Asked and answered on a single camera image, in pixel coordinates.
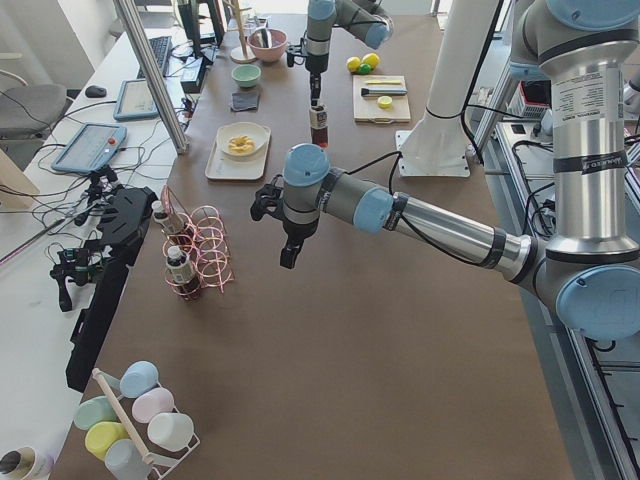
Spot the pale pink cup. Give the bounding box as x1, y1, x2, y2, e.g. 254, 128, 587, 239
132, 387, 175, 423

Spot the copper wire bottle rack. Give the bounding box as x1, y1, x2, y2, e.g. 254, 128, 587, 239
157, 185, 235, 299

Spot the tea bottle far rack end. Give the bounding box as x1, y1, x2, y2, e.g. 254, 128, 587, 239
151, 200, 189, 245

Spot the wooden cutting board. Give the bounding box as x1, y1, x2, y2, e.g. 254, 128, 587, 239
352, 74, 411, 123

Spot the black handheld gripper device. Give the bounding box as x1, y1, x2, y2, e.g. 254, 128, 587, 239
49, 247, 105, 312

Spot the pale green cup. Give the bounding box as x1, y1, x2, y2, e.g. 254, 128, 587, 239
73, 395, 118, 431

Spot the grey blue cup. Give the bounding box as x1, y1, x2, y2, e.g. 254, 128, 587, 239
104, 439, 152, 480

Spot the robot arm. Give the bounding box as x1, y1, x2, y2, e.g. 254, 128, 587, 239
286, 0, 394, 107
250, 1, 639, 340

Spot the beige serving tray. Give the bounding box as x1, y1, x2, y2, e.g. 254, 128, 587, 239
205, 122, 271, 181

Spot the yellow cup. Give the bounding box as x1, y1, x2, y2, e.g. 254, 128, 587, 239
84, 421, 129, 461

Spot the wooden mug tree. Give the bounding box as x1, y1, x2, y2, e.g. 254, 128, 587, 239
225, 0, 256, 64

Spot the lower yellow lemon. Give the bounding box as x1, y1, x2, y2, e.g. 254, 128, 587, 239
346, 57, 363, 74

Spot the halved lemon slice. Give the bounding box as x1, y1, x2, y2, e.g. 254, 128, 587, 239
377, 96, 393, 109

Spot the aluminium frame post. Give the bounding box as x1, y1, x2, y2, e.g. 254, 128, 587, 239
114, 0, 189, 154

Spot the white wire cup rack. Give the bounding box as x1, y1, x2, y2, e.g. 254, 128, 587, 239
98, 378, 200, 479

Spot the wooden rack handle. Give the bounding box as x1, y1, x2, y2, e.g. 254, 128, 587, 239
91, 368, 153, 465

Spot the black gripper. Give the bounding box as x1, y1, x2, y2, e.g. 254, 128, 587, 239
286, 43, 329, 107
250, 174, 319, 269

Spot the grey office chair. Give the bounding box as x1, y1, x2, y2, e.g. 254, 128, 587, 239
1, 69, 68, 140

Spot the tea bottle rack end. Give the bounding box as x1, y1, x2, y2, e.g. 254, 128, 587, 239
165, 246, 201, 300
151, 200, 189, 245

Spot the pink mixing bowl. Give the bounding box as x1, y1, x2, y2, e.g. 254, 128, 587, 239
247, 27, 288, 63

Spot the upper yellow lemon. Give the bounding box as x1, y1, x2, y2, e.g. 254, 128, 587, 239
362, 53, 380, 70

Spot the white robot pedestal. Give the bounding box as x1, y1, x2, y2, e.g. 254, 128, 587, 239
399, 0, 502, 178

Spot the blue teach pendant tablet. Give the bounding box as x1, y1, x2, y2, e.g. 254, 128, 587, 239
51, 123, 127, 174

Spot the white cup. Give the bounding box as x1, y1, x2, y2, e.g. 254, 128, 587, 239
147, 412, 194, 452

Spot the mint green bowl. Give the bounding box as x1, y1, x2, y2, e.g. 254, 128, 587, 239
231, 64, 262, 88

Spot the green lime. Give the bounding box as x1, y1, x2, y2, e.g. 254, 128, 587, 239
357, 63, 372, 75

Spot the light blue cup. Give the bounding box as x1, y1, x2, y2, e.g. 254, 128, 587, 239
120, 360, 159, 398

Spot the brown tea bottle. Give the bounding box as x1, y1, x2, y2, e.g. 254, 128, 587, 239
309, 102, 329, 148

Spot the dark grey cloth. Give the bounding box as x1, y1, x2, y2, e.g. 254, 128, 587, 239
230, 91, 260, 112

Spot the tea bottle near rack end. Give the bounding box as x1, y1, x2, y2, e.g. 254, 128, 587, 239
165, 246, 201, 300

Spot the yellow lemon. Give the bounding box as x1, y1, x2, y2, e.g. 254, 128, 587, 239
362, 53, 380, 70
346, 57, 363, 74

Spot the knife with black handle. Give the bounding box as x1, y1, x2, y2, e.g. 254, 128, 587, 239
360, 87, 408, 97

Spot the black computer mouse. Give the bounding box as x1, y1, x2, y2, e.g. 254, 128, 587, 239
84, 85, 107, 98

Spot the black keyboard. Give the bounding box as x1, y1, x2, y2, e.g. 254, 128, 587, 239
148, 36, 172, 77

